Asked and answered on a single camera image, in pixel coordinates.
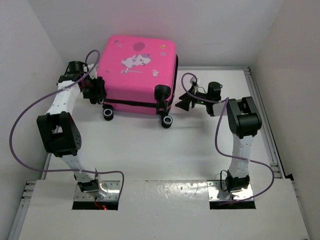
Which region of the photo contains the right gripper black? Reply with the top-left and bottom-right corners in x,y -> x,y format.
175,85 -> 211,111

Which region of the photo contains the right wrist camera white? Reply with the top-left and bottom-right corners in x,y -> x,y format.
189,76 -> 200,92

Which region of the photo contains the metal base plate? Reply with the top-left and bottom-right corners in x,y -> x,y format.
73,180 -> 121,202
207,180 -> 254,203

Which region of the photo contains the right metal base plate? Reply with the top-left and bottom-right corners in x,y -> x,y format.
207,180 -> 254,203

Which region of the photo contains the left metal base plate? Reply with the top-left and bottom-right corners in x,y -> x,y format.
73,180 -> 121,202

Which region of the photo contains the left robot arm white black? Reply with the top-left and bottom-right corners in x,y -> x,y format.
36,61 -> 108,200

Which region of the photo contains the pink suitcase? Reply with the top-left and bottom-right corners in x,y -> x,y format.
97,35 -> 179,129

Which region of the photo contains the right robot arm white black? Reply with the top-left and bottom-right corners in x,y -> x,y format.
175,77 -> 262,193

